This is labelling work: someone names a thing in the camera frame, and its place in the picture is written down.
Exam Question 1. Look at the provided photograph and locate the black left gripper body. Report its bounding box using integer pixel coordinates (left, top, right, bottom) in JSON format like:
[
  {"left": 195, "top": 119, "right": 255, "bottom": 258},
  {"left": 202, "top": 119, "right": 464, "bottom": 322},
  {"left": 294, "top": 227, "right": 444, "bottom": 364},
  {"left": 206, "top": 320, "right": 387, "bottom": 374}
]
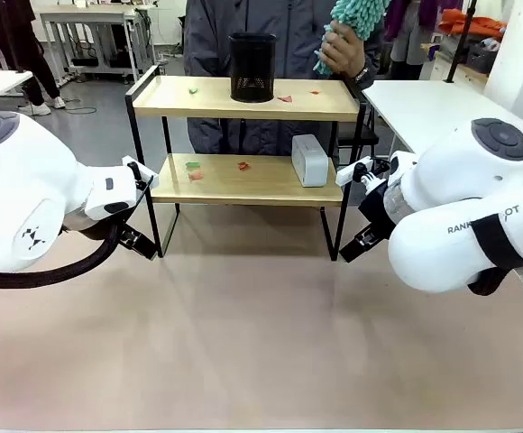
[{"left": 64, "top": 210, "right": 133, "bottom": 244}]

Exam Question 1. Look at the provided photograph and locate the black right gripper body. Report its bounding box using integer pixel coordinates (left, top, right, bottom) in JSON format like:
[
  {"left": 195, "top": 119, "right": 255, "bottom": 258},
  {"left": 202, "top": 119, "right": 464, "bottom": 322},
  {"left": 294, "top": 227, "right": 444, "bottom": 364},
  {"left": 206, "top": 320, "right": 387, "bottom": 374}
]
[{"left": 357, "top": 178, "right": 399, "bottom": 241}]

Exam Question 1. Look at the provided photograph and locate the white digital clock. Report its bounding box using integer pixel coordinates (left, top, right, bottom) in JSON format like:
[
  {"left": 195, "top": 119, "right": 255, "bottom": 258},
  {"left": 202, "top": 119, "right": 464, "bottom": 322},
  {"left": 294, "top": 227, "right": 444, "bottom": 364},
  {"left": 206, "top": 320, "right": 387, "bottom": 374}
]
[{"left": 290, "top": 134, "right": 331, "bottom": 189}]

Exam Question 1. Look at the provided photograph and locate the black mesh pen holder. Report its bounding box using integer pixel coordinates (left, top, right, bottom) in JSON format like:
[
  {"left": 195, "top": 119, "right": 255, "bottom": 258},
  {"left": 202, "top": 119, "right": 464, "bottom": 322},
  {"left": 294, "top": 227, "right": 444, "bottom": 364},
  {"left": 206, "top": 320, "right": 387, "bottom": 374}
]
[{"left": 227, "top": 32, "right": 278, "bottom": 104}]

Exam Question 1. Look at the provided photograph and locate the teal chenille duster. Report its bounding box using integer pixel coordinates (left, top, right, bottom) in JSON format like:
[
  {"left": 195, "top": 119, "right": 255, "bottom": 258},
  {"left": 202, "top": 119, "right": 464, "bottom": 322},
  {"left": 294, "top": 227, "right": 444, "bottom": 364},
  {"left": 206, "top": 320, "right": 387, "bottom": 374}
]
[{"left": 312, "top": 0, "right": 392, "bottom": 76}]

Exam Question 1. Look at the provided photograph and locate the person's left forearm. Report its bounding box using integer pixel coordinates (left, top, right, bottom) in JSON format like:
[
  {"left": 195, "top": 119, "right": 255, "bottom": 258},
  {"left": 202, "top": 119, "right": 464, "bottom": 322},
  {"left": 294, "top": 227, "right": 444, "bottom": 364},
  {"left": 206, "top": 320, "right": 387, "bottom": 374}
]
[{"left": 343, "top": 62, "right": 385, "bottom": 106}]

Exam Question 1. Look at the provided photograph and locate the person's left hand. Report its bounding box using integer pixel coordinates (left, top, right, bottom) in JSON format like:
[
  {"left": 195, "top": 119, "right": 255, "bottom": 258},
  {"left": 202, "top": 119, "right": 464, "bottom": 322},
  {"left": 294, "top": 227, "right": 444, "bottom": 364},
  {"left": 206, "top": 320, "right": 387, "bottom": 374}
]
[{"left": 320, "top": 21, "right": 367, "bottom": 78}]

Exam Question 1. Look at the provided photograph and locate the black chair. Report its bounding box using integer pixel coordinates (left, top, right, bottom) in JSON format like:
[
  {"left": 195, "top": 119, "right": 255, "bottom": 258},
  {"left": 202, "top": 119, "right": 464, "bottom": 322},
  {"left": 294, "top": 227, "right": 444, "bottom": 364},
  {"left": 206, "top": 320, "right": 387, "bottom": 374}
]
[{"left": 336, "top": 106, "right": 381, "bottom": 169}]

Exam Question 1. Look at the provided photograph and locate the large white side table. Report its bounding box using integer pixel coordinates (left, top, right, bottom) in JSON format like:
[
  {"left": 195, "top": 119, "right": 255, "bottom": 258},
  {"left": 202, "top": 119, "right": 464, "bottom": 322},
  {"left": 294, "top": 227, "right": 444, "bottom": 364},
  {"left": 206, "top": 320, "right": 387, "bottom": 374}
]
[{"left": 361, "top": 79, "right": 518, "bottom": 157}]

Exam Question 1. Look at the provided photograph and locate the black stand pole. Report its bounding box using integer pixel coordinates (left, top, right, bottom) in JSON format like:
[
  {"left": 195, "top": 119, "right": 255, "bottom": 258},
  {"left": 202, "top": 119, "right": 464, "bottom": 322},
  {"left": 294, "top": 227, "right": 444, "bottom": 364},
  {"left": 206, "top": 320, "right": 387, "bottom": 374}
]
[{"left": 443, "top": 0, "right": 480, "bottom": 85}]

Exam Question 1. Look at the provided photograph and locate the background person in black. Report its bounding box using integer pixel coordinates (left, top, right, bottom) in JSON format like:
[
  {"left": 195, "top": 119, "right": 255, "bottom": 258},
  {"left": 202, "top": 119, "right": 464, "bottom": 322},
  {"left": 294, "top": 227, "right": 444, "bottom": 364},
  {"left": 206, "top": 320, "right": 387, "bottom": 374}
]
[{"left": 0, "top": 0, "right": 67, "bottom": 117}]

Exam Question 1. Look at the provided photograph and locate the purple hanging clothing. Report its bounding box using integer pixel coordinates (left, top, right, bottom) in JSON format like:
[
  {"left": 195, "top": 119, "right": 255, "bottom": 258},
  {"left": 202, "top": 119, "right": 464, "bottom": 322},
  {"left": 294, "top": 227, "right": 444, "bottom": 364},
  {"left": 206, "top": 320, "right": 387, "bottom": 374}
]
[{"left": 384, "top": 0, "right": 456, "bottom": 42}]

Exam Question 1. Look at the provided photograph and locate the orange cloth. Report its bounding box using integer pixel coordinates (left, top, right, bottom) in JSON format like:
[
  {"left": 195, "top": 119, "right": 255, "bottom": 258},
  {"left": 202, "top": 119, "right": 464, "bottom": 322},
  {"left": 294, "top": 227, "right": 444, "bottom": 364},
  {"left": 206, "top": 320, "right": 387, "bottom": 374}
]
[{"left": 436, "top": 8, "right": 507, "bottom": 38}]

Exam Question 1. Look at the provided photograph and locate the white background desk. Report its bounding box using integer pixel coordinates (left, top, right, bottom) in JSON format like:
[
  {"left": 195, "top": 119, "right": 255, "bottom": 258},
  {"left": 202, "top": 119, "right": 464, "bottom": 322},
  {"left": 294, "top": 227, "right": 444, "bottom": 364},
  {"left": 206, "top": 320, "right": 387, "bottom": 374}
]
[{"left": 39, "top": 3, "right": 155, "bottom": 86}]

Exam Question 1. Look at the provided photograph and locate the person's dark grey jacket torso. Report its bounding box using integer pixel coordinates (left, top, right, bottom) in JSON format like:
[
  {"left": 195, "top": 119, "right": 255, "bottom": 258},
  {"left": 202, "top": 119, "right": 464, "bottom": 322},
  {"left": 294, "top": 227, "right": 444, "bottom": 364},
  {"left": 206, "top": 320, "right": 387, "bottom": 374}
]
[{"left": 183, "top": 0, "right": 385, "bottom": 157}]

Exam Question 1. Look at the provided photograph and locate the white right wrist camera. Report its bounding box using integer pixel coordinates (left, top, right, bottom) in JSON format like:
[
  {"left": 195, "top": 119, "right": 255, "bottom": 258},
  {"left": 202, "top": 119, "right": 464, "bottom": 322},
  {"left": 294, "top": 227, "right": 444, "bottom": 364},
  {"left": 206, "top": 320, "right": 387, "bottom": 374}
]
[{"left": 335, "top": 155, "right": 391, "bottom": 187}]

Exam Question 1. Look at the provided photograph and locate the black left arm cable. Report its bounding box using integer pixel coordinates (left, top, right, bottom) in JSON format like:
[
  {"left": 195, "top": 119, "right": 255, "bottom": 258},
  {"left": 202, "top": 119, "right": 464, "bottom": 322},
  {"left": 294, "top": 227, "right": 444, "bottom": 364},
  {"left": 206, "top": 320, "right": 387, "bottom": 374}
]
[{"left": 0, "top": 218, "right": 124, "bottom": 290}]

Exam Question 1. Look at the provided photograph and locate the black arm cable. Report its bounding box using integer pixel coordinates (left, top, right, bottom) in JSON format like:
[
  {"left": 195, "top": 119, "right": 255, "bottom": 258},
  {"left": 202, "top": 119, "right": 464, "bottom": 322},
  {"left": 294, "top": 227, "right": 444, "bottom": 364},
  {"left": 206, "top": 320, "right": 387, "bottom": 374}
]
[
  {"left": 465, "top": 265, "right": 511, "bottom": 297},
  {"left": 0, "top": 218, "right": 124, "bottom": 290}
]

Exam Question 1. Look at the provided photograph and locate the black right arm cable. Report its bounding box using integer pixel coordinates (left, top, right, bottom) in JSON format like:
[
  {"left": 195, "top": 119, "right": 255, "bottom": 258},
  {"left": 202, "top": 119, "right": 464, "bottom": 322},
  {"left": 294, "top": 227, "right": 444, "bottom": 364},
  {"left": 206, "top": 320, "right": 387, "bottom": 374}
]
[{"left": 465, "top": 265, "right": 511, "bottom": 297}]

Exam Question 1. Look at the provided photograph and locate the wooden shelf with black frame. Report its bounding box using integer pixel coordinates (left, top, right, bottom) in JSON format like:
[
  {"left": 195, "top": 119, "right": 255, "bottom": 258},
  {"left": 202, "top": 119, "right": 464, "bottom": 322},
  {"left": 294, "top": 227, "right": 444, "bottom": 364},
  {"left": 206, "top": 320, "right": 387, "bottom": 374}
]
[{"left": 124, "top": 64, "right": 369, "bottom": 263}]

